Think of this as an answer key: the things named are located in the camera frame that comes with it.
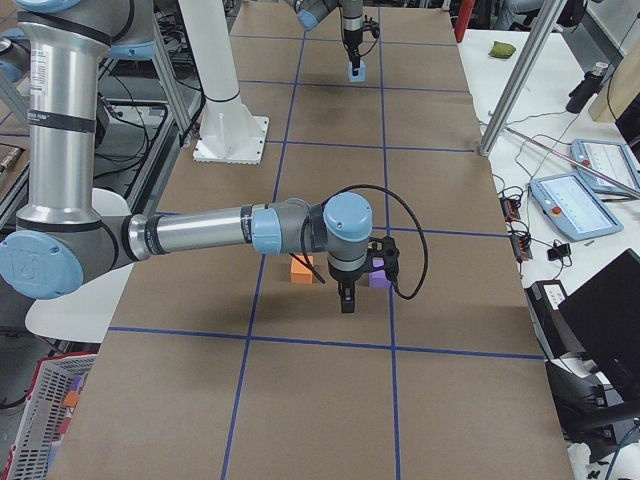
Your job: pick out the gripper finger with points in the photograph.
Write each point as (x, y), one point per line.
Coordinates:
(350, 298)
(350, 61)
(356, 60)
(344, 294)

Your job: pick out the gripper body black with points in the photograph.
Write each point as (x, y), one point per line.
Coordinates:
(342, 275)
(352, 39)

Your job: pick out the light blue foam block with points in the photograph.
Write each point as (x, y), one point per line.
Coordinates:
(357, 74)

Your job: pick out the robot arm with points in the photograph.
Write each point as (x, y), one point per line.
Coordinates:
(310, 13)
(63, 243)

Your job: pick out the purple foam block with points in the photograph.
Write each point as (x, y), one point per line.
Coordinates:
(377, 279)

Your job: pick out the orange foam block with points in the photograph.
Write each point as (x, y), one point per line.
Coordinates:
(299, 271)

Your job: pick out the green bean bag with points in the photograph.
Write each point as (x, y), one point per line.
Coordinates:
(501, 50)

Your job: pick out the black water bottle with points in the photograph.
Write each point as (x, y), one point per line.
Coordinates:
(589, 86)

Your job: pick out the teach pendant near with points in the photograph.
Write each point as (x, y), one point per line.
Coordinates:
(573, 207)

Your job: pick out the teach pendant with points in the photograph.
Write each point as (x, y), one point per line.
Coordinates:
(614, 159)
(573, 207)

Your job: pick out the black laptop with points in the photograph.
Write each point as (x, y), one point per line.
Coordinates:
(603, 314)

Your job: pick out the teach pendant far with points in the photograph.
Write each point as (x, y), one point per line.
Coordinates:
(614, 159)

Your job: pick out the reacher grabber stick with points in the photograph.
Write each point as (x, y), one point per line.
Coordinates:
(626, 189)

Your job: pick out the white perforated basket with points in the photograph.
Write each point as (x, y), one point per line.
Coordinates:
(46, 415)

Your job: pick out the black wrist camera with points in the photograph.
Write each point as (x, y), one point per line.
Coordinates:
(385, 257)
(371, 25)

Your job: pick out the white camera post base plate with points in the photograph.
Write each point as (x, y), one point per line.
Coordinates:
(237, 141)

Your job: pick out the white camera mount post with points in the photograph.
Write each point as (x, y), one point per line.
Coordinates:
(208, 34)

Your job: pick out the aluminium frame post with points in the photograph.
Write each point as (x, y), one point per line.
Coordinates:
(549, 13)

